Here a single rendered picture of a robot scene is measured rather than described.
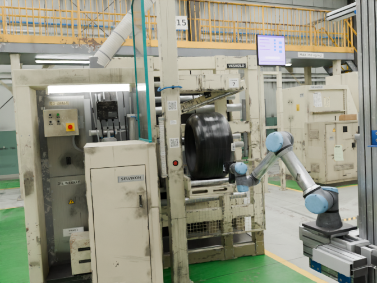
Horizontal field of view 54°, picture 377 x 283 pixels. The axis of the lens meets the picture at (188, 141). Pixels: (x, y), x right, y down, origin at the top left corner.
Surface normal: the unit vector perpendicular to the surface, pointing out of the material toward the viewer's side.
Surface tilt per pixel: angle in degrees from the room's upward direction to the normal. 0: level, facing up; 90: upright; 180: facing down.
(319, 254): 90
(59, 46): 90
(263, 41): 90
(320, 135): 90
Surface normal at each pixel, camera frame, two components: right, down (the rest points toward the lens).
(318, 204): -0.59, 0.18
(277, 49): 0.38, 0.03
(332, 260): -0.92, 0.07
